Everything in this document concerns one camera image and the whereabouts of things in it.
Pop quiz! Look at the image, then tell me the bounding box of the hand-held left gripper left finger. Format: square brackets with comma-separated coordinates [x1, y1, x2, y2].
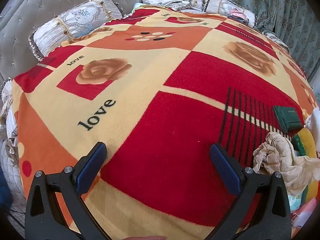
[24, 141, 108, 240]

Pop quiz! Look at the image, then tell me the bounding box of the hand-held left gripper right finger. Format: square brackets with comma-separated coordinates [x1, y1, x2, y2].
[209, 142, 292, 240]

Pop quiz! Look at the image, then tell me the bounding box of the dark green packet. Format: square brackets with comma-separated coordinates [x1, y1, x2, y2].
[272, 105, 303, 134]

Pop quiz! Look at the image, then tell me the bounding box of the clear pink wrapper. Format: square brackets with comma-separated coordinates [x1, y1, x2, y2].
[291, 197, 318, 228]

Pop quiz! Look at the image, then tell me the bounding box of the crumpled beige paper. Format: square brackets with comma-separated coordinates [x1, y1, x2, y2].
[252, 131, 320, 197]

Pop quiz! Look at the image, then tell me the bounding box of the pale blue packet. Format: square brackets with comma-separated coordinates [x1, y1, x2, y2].
[287, 191, 300, 212]

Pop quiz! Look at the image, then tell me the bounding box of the yellow green sponge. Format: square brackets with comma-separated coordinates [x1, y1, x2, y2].
[291, 127, 318, 159]

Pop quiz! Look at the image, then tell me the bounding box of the white crumpled tissue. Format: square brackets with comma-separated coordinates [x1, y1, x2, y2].
[304, 106, 320, 132]

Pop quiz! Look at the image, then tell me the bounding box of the printed rose blanket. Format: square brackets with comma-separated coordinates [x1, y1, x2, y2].
[11, 6, 317, 240]

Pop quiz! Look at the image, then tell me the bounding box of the ruffled cream cushion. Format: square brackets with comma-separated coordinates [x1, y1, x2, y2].
[262, 31, 290, 54]

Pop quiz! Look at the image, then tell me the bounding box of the striped floral ruffled pillow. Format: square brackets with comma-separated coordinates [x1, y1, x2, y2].
[29, 0, 123, 60]

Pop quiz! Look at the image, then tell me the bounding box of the pile of folded clothes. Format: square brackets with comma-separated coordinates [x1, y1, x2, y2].
[229, 8, 250, 23]

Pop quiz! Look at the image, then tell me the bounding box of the floral pillow with gold trim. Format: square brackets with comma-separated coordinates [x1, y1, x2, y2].
[205, 0, 257, 27]

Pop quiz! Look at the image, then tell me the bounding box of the green patterned curtain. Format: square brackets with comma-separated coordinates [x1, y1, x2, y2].
[201, 0, 320, 80]

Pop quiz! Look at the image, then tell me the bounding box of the grey tufted headboard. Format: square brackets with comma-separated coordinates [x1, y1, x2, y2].
[0, 0, 140, 80]

